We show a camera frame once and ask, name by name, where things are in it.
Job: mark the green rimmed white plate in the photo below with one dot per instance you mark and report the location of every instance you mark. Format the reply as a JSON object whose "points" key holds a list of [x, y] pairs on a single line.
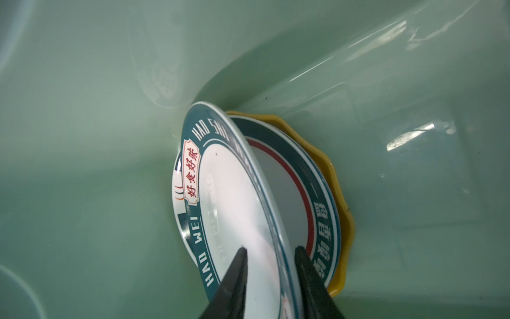
{"points": [[303, 191]]}

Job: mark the light green plastic bin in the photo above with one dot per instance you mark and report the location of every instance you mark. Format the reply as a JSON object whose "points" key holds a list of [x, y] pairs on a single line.
{"points": [[409, 99]]}

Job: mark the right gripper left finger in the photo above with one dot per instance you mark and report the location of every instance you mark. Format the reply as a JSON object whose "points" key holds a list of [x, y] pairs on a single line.
{"points": [[230, 299]]}

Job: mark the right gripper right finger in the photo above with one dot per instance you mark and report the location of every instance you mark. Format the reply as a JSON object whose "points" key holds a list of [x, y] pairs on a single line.
{"points": [[316, 300]]}

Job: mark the yellow polka dot plate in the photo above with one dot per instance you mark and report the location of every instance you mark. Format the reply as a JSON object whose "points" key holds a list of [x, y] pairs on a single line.
{"points": [[338, 199]]}

